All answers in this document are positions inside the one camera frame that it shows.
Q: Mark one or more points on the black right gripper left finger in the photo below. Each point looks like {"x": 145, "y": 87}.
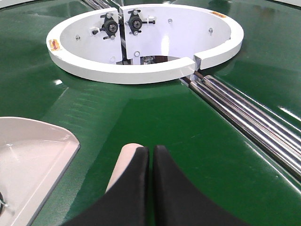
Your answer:
{"x": 124, "y": 204}

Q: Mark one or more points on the right black bearing mount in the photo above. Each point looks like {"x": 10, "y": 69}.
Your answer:
{"x": 135, "y": 22}

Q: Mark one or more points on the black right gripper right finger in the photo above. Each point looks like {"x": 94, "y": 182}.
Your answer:
{"x": 178, "y": 202}

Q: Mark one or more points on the rear chrome conveyor rollers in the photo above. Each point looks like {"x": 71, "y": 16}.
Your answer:
{"x": 102, "y": 4}

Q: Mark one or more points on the black bearing mount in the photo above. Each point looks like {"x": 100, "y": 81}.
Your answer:
{"x": 135, "y": 22}
{"x": 110, "y": 27}

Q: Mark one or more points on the rear orange arrow sticker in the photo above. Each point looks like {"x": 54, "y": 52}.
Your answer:
{"x": 219, "y": 14}

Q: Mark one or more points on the beige plastic dustpan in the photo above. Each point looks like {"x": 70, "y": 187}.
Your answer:
{"x": 33, "y": 157}

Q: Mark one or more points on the orange arrow sticker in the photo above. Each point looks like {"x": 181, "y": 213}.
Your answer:
{"x": 219, "y": 14}
{"x": 54, "y": 45}

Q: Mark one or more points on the beige hand broom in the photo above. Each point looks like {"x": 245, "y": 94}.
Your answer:
{"x": 125, "y": 156}

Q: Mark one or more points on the left black bearing mount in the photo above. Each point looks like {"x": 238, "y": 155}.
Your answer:
{"x": 110, "y": 27}

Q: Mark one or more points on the front orange arrow sticker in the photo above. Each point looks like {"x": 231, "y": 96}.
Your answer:
{"x": 54, "y": 45}

